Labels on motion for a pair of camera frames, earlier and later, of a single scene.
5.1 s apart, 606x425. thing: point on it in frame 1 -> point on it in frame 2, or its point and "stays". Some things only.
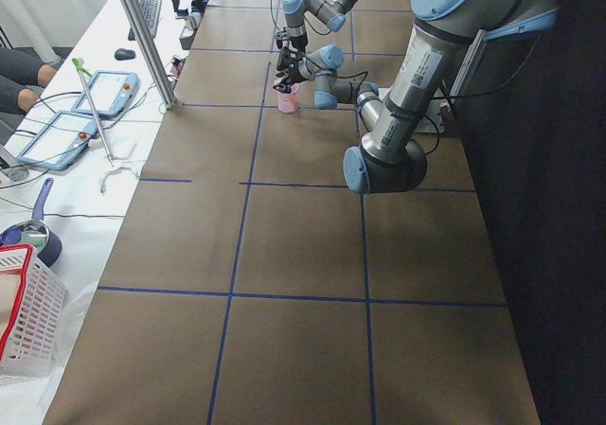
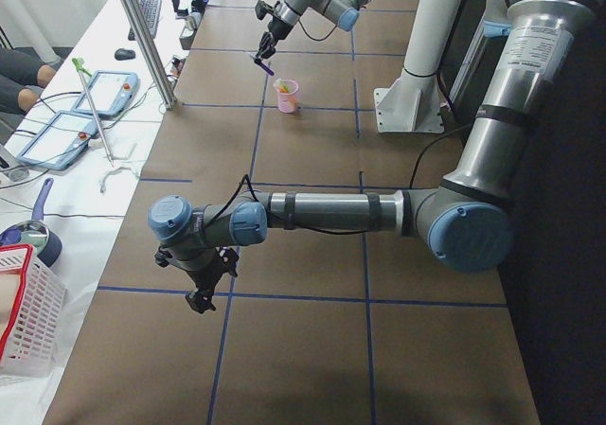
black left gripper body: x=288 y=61 -> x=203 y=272
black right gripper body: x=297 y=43 -> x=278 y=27
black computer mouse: x=123 y=54 stays
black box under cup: x=187 y=42 stays
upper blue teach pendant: x=111 y=91 stays
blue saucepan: x=44 y=239 stays
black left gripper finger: x=282 y=87 -> x=195 y=302
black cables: x=176 y=66 stays
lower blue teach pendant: x=61 y=141 stays
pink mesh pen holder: x=288 y=102 stays
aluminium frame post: x=148 y=39 stays
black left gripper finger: x=284 y=87 -> x=207 y=304
